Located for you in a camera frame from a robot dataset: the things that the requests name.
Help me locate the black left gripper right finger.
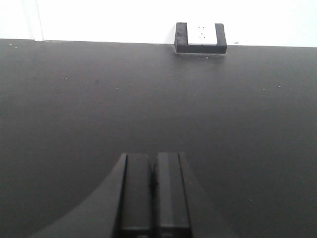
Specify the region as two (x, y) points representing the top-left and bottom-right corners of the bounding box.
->
(155, 152), (191, 238)

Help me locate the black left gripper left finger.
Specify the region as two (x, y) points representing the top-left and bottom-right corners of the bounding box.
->
(112, 153), (152, 238)

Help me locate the black framed power outlet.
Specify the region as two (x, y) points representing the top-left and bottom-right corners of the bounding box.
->
(174, 22), (227, 54)

